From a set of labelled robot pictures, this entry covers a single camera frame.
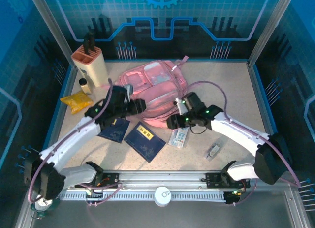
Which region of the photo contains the green alarm clock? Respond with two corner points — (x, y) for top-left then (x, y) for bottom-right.
(31, 195), (60, 219)

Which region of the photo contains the yellow snack bag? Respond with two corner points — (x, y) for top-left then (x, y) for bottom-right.
(60, 90), (94, 115)

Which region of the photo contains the pink student backpack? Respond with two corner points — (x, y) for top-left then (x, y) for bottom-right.
(102, 55), (195, 128)

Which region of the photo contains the navy book large yellow label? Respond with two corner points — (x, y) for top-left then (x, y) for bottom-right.
(124, 121), (167, 163)

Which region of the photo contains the aluminium front rail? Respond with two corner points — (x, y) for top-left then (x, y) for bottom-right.
(31, 170), (293, 189)

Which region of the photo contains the small bottle black cap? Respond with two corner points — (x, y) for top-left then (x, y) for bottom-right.
(78, 78), (92, 95)

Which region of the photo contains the white slotted cable duct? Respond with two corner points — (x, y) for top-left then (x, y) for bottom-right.
(59, 190), (227, 202)

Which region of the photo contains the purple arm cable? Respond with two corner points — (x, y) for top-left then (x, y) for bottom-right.
(28, 78), (124, 208)
(187, 80), (301, 206)

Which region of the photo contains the navy book small yellow label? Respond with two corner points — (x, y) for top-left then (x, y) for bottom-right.
(97, 118), (130, 144)

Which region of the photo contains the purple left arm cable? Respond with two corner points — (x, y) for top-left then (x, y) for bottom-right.
(28, 78), (124, 208)

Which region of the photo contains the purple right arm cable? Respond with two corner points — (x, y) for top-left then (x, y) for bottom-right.
(187, 80), (301, 206)

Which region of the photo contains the clear ruler set pack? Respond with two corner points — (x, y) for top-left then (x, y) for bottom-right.
(168, 126), (189, 149)

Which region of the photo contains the beige orange knife block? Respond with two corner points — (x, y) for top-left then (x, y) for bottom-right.
(70, 45), (109, 88)

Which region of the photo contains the small clear plastic box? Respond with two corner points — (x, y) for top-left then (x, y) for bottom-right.
(203, 142), (221, 162)

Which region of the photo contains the small black control board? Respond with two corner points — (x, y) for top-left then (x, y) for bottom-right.
(223, 190), (241, 204)
(85, 187), (104, 199)

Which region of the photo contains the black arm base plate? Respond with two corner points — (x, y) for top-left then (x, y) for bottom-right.
(74, 172), (120, 189)
(205, 172), (251, 189)

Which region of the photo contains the aluminium frame post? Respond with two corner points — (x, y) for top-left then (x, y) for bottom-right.
(247, 0), (297, 67)
(27, 0), (76, 66)

